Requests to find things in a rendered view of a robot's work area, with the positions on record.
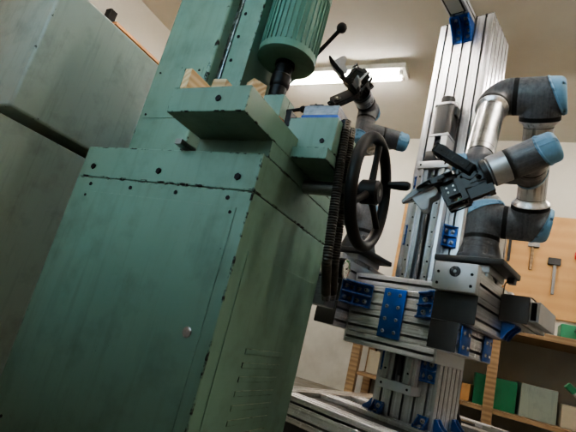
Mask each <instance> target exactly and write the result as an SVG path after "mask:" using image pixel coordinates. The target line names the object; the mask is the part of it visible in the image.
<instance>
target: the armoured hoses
mask: <svg viewBox="0 0 576 432"><path fill-rule="evenodd" d="M341 122H342V123H343V128H342V131H341V133H342V134H341V136H340V142H339V149H338V154H337V158H336V165H335V170H334V175H333V176H334V178H333V187H332V193H331V198H330V202H331V203H330V206H329V207H330V208H329V214H328V220H327V229H326V236H325V241H324V245H325V246H324V247H323V248H324V249H323V252H322V253H323V255H322V256H323V257H322V261H321V300H322V301H323V302H329V301H334V300H335V299H336V297H337V289H338V288H337V287H338V277H339V259H340V254H341V253H340V251H341V246H342V245H341V244H342V242H341V241H342V238H343V237H342V236H343V230H344V229H343V228H344V222H345V217H344V194H341V190H342V185H343V183H345V178H346V173H347V169H348V165H349V162H350V158H351V154H352V152H353V148H354V146H353V145H354V140H355V133H356V129H354V128H351V120H348V119H343V120H341Z"/></svg>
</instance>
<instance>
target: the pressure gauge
mask: <svg viewBox="0 0 576 432"><path fill-rule="evenodd" d="M349 265H350V266H349ZM346 268H348V269H347V270H346ZM350 270H351V261H350V259H348V258H347V259H346V258H341V257H340V259H339V279H347V278H348V276H349V274H350Z"/></svg>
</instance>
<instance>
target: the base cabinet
mask: <svg viewBox="0 0 576 432"><path fill-rule="evenodd" d="M323 247H324V245H323V244H322V243H320V242H319V241H317V240H316V239H315V238H313V237H312V236H310V234H308V233H307V232H306V231H304V230H303V229H302V228H300V227H299V226H298V225H296V224H295V223H293V222H292V221H291V220H289V219H288V218H287V217H286V216H284V214H282V213H281V212H279V211H278V210H277V209H275V208H274V207H272V206H271V205H270V204H268V203H267V202H266V201H264V200H263V199H262V198H260V196H258V195H257V194H255V193H254V192H250V191H241V190H231V189H213V188H203V187H194V186H184V185H175V184H165V183H147V182H137V181H128V180H118V179H109V178H99V177H81V176H78V178H77V181H76V183H75V187H74V189H73V192H72V194H71V196H70V199H69V203H68V205H67V207H66V209H65V212H64V215H63V218H62V220H61V223H60V225H59V227H58V230H57V234H56V236H55V238H54V241H53V243H52V246H51V249H50V251H49V254H48V256H47V258H46V261H45V264H44V267H43V269H42V272H41V274H40V276H39V280H38V283H37V284H36V287H35V289H34V292H33V295H32V298H31V300H30V303H29V304H28V307H27V311H26V314H25V315H24V318H23V320H22V323H21V326H20V329H19V331H18V334H17V336H16V338H15V342H14V344H13V346H12V349H11V352H10V354H9V357H8V360H7V362H6V364H5V367H4V369H3V372H2V375H1V378H0V432H283V430H284V426H285V420H286V415H287V412H288V408H289V404H290V400H291V393H292V389H293V385H294V381H295V378H296V373H297V367H298V363H299V359H300V355H301V351H302V348H303V341H304V337H305V333H306V329H307V326H308V321H309V314H310V310H311V307H312V302H313V299H314V295H315V288H316V285H317V280H318V277H319V272H320V269H321V261H322V257H323V256H322V255H323V253H322V252H323V249H324V248H323Z"/></svg>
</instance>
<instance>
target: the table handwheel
mask: <svg viewBox="0 0 576 432"><path fill-rule="evenodd" d="M372 143H374V144H375V153H374V158H373V163H372V167H371V171H370V174H369V179H363V180H362V181H361V182H360V183H358V180H359V176H360V171H361V167H362V164H363V159H364V156H365V154H366V152H367V150H368V148H369V146H370V145H371V144H372ZM379 162H380V168H381V181H379V180H376V177H377V172H378V166H379ZM388 182H392V171H391V160H390V154H389V150H388V146H387V143H386V141H385V139H384V137H383V136H382V135H381V134H380V133H379V132H376V131H369V132H367V133H365V134H364V135H362V136H361V138H360V139H359V140H358V142H357V144H356V146H355V147H354V149H353V152H352V154H351V158H350V162H349V165H348V169H347V173H346V178H345V183H343V185H342V190H341V194H344V217H345V228H346V233H347V236H348V238H349V240H350V242H351V245H352V246H353V248H354V249H356V250H357V251H360V252H367V251H369V250H371V249H372V248H374V246H375V245H376V244H377V242H378V240H379V239H380V237H381V234H382V231H383V229H384V226H385V223H386V219H387V213H388V208H389V202H390V195H391V189H389V188H388V187H387V183H388ZM332 187H333V182H322V181H310V180H305V181H304V182H303V186H302V191H303V193H304V194H306V195H325V196H331V193H332ZM358 202H360V204H367V205H369V210H370V214H371V219H372V225H373V227H372V229H371V232H370V234H369V235H368V237H367V238H366V239H365V240H363V239H362V237H361V235H360V232H359V229H358V223H357V203H358ZM378 204H379V205H378ZM377 205H378V209H377V211H376V206H377Z"/></svg>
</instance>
